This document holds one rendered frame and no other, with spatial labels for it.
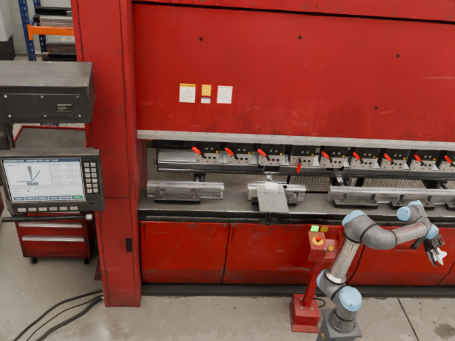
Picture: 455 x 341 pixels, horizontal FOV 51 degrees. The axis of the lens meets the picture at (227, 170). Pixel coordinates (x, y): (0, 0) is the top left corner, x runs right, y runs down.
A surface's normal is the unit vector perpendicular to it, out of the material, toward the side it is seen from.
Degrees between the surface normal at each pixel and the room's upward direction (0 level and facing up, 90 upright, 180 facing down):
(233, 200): 0
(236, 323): 0
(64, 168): 90
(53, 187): 90
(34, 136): 0
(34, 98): 90
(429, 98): 90
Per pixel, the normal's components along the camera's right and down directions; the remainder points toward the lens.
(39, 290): 0.08, -0.80
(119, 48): 0.06, 0.61
